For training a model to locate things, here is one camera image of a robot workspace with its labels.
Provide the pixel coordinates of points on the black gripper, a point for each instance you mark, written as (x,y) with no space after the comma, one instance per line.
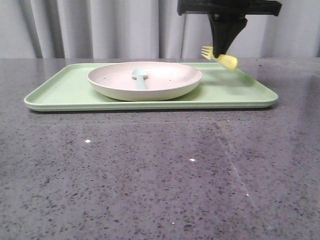
(225,32)

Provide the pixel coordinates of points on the yellow plastic fork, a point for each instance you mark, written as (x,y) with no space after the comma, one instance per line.
(227,61)

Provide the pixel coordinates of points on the beige round plate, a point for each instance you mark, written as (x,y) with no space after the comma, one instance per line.
(164,80)

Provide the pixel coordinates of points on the light green plastic tray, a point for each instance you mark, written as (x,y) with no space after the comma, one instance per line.
(69,90)

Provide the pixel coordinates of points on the light blue plastic spoon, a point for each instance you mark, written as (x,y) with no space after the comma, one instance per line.
(139,74)

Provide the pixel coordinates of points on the grey pleated curtain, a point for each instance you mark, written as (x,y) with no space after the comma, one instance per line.
(147,29)

